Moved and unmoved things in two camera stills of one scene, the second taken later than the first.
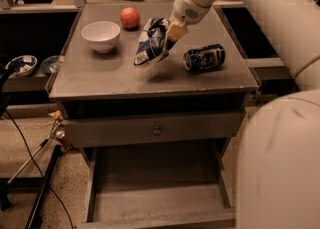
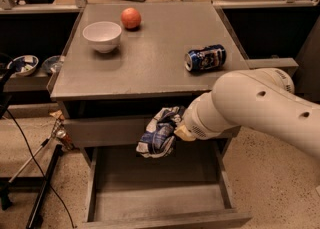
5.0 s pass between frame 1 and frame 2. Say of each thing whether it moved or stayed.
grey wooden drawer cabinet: stayed
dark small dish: stayed
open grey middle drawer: stayed
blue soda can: stayed
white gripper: moved
